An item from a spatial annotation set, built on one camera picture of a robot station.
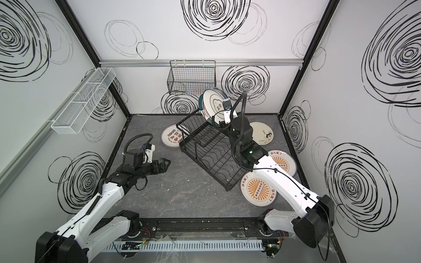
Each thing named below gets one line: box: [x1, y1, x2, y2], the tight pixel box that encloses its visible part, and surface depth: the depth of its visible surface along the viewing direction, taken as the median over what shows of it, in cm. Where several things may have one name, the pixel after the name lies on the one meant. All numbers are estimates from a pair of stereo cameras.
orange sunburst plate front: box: [240, 170, 278, 207], surface depth 86 cm
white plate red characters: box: [160, 123, 184, 148], surface depth 109 cm
